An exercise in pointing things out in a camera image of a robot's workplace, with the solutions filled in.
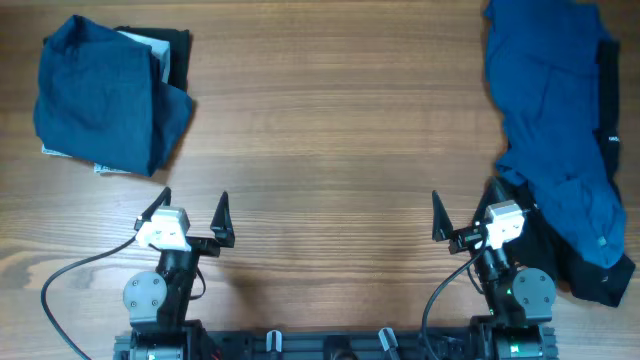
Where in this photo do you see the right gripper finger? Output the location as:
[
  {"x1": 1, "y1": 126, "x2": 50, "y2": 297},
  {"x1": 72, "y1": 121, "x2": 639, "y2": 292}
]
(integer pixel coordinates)
[
  {"x1": 432, "y1": 190, "x2": 454, "y2": 242},
  {"x1": 472, "y1": 176, "x2": 510, "y2": 222}
]

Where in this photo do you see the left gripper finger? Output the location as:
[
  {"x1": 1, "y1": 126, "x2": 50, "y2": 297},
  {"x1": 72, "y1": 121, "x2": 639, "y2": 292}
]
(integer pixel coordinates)
[
  {"x1": 210, "y1": 191, "x2": 235, "y2": 248},
  {"x1": 140, "y1": 187, "x2": 172, "y2": 221}
]

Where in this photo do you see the blue polo shirt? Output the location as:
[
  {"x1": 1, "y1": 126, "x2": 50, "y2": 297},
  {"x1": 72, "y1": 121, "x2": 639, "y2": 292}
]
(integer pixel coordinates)
[{"x1": 485, "y1": 0, "x2": 626, "y2": 268}]

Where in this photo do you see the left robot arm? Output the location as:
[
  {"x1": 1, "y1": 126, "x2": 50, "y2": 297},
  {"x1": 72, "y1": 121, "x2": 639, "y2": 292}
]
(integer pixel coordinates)
[{"x1": 113, "y1": 187, "x2": 235, "y2": 360}]

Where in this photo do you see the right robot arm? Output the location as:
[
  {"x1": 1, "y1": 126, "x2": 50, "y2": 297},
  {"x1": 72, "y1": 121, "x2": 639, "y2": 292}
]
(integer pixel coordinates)
[{"x1": 420, "y1": 177, "x2": 558, "y2": 359}]

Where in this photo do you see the black shirt with logo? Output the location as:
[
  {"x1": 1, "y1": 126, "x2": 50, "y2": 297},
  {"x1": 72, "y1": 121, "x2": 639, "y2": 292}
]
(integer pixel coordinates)
[{"x1": 497, "y1": 39, "x2": 636, "y2": 307}]

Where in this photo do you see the folded blue shirt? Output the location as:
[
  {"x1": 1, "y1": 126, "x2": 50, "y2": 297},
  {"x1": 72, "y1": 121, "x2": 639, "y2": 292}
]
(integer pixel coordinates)
[{"x1": 33, "y1": 15, "x2": 193, "y2": 176}]

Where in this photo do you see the left black cable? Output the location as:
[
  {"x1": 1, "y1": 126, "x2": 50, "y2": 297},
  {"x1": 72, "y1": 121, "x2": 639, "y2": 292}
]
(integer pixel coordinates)
[{"x1": 40, "y1": 234, "x2": 139, "y2": 360}]

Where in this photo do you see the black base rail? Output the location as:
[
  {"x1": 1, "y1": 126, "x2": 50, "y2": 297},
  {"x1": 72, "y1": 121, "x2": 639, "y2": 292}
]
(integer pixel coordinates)
[{"x1": 113, "y1": 326, "x2": 559, "y2": 359}]

